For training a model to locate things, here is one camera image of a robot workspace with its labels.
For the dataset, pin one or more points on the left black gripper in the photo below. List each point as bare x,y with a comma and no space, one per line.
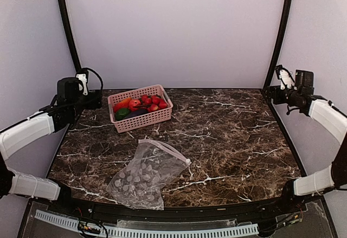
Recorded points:
95,101

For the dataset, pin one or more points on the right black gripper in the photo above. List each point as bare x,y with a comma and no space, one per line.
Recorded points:
276,89

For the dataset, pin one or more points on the green bell pepper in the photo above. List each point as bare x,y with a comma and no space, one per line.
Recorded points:
121,113

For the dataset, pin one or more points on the purple eggplant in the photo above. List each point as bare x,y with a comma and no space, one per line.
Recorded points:
136,113

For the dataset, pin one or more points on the pink plastic basket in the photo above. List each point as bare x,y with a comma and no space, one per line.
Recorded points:
141,120

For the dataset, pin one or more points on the red lychee bunch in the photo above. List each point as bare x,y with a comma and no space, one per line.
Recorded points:
153,103

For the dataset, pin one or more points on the clear zip top bag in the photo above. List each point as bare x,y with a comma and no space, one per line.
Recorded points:
154,165

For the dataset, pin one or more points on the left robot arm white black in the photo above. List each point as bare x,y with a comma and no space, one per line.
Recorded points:
73,96

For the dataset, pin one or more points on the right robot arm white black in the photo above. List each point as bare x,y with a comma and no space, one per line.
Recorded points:
297,92

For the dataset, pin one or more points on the orange red mango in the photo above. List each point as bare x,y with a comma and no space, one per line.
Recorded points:
123,104

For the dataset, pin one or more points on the red apple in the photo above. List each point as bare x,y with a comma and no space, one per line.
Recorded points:
134,105

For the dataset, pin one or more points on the right wiring connector board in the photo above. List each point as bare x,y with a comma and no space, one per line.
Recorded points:
294,218

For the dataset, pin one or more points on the wiring connector board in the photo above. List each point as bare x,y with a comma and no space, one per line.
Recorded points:
294,218
85,229

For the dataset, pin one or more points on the left wiring connector board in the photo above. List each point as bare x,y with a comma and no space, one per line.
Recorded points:
85,229

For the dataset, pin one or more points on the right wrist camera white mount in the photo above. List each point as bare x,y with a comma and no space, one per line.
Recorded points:
285,77

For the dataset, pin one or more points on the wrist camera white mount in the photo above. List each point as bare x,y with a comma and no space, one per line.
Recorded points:
285,77
82,81

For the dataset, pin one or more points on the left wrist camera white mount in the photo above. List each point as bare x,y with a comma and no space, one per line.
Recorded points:
82,81

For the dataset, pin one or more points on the black front rail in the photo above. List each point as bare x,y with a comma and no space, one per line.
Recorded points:
259,211

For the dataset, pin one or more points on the right black frame post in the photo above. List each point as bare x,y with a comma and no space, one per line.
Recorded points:
278,43

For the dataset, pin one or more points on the black frame post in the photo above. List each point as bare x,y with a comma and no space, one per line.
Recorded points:
278,43
68,34

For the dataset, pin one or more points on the left black frame post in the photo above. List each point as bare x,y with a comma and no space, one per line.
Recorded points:
68,34

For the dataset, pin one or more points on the white slotted cable duct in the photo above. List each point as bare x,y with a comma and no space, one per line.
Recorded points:
71,224

